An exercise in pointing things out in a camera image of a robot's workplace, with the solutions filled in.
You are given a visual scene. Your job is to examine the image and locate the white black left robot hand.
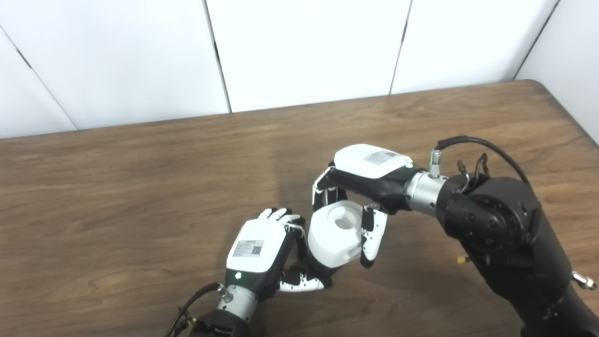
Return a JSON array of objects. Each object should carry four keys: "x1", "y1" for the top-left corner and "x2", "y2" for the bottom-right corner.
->
[{"x1": 225, "y1": 208, "x2": 333, "y2": 300}]

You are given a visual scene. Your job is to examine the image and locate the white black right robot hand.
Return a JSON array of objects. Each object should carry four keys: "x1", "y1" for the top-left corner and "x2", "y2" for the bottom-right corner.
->
[{"x1": 312, "y1": 144, "x2": 417, "y2": 268}]

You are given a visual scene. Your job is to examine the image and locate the black plastic holder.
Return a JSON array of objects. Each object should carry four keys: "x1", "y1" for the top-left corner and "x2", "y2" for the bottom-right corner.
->
[{"x1": 289, "y1": 253, "x2": 330, "y2": 281}]

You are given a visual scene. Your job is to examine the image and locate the round white plastic piece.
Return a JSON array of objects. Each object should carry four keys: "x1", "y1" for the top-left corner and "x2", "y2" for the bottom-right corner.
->
[{"x1": 307, "y1": 201, "x2": 365, "y2": 269}]

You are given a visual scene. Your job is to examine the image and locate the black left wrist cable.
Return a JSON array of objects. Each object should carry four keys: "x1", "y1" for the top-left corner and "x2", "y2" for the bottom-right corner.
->
[{"x1": 165, "y1": 282, "x2": 230, "y2": 337}]

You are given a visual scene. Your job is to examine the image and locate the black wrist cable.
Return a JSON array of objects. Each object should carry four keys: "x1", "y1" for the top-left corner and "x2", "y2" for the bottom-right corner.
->
[
  {"x1": 430, "y1": 136, "x2": 597, "y2": 290},
  {"x1": 165, "y1": 282, "x2": 230, "y2": 337}
]

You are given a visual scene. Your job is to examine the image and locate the thin right arm wires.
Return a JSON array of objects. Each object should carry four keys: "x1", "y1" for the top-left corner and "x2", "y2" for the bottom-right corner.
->
[{"x1": 456, "y1": 154, "x2": 489, "y2": 192}]

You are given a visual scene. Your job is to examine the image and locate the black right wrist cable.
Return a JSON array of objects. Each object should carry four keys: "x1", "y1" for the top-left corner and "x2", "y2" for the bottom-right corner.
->
[{"x1": 430, "y1": 136, "x2": 597, "y2": 290}]

